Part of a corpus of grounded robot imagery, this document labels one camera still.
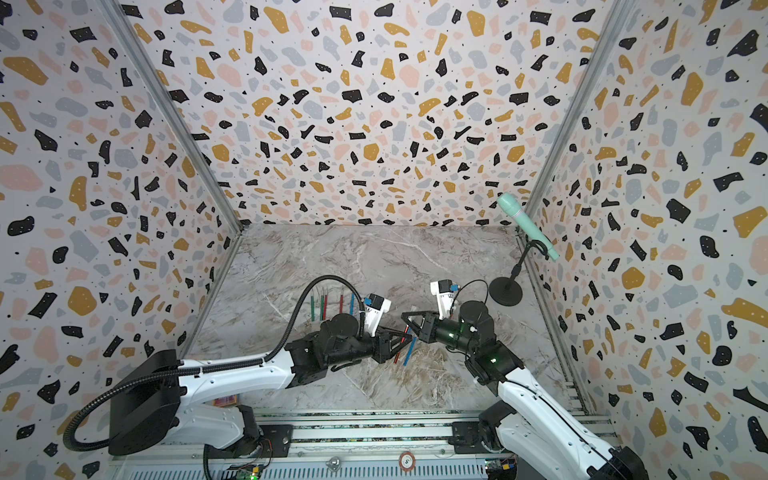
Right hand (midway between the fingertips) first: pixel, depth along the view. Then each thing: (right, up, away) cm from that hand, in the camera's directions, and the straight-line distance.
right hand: (409, 319), depth 72 cm
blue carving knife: (-19, -1, +29) cm, 34 cm away
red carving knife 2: (-27, -2, +27) cm, 38 cm away
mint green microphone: (+27, +29, +8) cm, 41 cm away
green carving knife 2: (-29, -2, +29) cm, 41 cm away
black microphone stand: (+34, +3, +32) cm, 47 cm away
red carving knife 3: (-22, -1, +28) cm, 36 cm away
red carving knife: (-3, -8, -2) cm, 9 cm away
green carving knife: (-32, -2, +27) cm, 42 cm away
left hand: (+2, -5, -1) cm, 5 cm away
